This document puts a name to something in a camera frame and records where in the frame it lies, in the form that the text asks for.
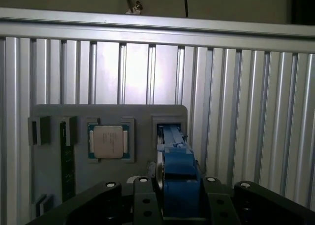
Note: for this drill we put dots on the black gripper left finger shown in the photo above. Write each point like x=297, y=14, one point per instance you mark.
x=145, y=205

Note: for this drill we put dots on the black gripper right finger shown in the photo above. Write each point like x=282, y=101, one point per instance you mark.
x=221, y=207

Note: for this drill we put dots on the black stand post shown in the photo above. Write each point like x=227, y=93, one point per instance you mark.
x=304, y=6

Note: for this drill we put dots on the dark green RAM stick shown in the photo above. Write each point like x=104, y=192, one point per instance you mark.
x=67, y=166

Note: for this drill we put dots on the silver CPU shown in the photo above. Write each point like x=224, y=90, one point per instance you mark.
x=108, y=141

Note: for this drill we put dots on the grey parts rack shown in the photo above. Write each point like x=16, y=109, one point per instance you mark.
x=142, y=136

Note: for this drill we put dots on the hard disk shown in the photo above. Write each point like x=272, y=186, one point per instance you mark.
x=179, y=166

